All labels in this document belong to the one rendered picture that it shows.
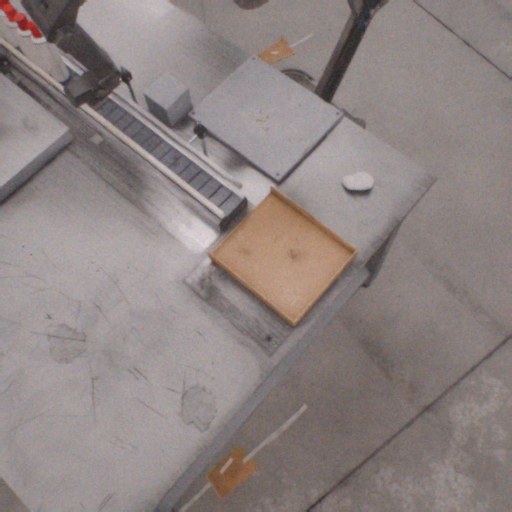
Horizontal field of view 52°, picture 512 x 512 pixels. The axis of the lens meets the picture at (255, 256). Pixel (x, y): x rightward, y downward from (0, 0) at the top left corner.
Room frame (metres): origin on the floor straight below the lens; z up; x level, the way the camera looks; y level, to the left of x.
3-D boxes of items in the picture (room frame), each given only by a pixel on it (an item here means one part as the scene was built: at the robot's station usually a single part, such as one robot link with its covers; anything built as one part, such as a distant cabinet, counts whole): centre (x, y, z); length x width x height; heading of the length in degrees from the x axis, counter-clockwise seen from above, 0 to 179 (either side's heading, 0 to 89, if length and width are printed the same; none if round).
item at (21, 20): (1.24, 0.57, 0.98); 0.05 x 0.05 x 0.20
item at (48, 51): (1.20, 0.53, 0.98); 0.05 x 0.05 x 0.20
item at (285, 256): (0.55, -0.07, 0.85); 0.30 x 0.26 x 0.04; 42
